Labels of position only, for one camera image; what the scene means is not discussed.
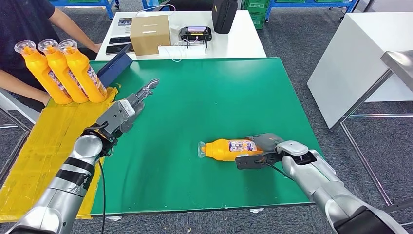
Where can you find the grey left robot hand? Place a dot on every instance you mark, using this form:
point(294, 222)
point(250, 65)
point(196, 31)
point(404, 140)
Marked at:
point(138, 106)

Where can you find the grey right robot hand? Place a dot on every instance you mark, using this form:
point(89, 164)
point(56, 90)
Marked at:
point(267, 142)

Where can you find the orange bottle with clear cap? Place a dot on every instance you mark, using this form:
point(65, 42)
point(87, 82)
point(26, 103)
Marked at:
point(38, 71)
point(82, 71)
point(219, 150)
point(59, 68)

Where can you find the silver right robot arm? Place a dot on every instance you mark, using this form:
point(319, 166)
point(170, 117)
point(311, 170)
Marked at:
point(322, 184)

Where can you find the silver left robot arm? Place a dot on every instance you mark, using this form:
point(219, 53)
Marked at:
point(64, 193)

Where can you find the dark blue box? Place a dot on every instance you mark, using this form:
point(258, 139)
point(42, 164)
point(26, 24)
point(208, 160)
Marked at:
point(116, 69)

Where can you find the black smartphone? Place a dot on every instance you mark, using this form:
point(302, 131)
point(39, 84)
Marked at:
point(116, 49)
point(119, 40)

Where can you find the green table mat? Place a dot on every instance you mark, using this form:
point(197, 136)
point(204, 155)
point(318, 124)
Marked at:
point(209, 97)

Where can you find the brown cardboard box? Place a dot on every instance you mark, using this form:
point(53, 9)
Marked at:
point(150, 35)

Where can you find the white flat box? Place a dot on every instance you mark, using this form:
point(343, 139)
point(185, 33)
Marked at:
point(193, 51)

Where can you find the black controller with screen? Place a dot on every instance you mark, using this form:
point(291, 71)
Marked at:
point(195, 34)

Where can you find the large white side table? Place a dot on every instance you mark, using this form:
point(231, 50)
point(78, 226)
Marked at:
point(355, 64)

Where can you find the white chair seat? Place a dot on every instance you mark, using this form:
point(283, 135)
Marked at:
point(19, 108)

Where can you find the yellow taped sheet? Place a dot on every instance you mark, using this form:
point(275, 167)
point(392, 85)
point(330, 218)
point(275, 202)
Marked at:
point(32, 161)

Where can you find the black zip case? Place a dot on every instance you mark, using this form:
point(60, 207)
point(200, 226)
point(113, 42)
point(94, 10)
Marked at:
point(224, 16)

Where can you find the green plastic crate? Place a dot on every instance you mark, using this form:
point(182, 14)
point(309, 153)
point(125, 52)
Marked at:
point(256, 17)

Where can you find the person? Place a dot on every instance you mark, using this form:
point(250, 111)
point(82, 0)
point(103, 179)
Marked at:
point(22, 19)

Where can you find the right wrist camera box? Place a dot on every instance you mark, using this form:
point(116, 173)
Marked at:
point(248, 161)

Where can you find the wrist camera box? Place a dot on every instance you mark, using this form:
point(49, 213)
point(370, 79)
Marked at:
point(113, 118)
point(248, 161)

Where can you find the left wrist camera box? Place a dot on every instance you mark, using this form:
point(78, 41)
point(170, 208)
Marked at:
point(113, 118)

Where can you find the steel frame table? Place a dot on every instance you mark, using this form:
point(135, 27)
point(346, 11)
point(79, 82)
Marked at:
point(398, 64)

